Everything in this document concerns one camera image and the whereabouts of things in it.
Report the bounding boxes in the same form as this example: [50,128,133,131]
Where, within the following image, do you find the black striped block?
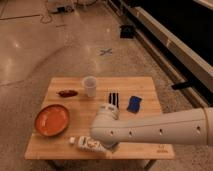
[108,93,119,107]

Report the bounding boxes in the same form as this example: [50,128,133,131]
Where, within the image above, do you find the wooden table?
[25,77,175,164]

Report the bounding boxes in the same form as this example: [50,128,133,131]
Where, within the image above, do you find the dark red chili pepper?
[57,90,78,98]

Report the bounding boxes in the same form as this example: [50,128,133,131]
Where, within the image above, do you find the blue sponge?
[127,96,142,113]

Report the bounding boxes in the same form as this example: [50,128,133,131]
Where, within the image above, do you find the black box on floor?
[120,25,135,38]

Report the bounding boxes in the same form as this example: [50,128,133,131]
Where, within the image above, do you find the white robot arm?
[90,103,213,149]

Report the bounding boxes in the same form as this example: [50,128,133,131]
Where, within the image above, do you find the white squeeze bottle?
[69,136,111,153]

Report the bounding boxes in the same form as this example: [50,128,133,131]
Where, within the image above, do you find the clear plastic cup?
[82,76,97,97]

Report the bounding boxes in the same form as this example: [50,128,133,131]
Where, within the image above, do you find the orange ceramic bowl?
[34,104,69,137]

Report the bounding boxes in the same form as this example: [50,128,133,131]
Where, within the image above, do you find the black cable on floor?
[39,7,54,25]

